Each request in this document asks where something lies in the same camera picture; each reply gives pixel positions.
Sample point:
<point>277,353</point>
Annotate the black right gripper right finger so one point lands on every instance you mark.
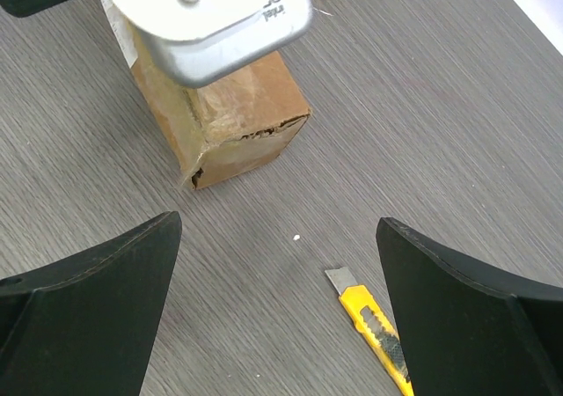
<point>465,326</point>

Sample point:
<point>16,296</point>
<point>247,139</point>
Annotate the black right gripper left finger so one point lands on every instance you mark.
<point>86,324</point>

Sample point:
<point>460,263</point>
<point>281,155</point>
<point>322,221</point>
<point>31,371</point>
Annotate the yellow utility knife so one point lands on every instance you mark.
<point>369,321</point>

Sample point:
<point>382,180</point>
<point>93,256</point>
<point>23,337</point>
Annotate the brown cardboard express box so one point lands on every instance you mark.
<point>233,125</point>

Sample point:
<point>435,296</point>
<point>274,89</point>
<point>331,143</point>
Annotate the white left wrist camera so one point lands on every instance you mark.
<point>196,42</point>

